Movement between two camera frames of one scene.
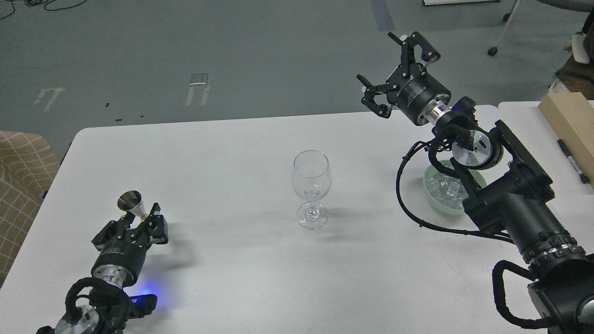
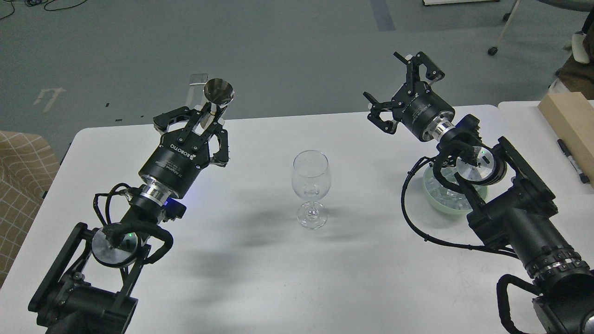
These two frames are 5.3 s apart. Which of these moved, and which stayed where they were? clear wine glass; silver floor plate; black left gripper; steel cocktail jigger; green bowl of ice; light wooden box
Moved: black left gripper; steel cocktail jigger
Stayed: light wooden box; clear wine glass; green bowl of ice; silver floor plate
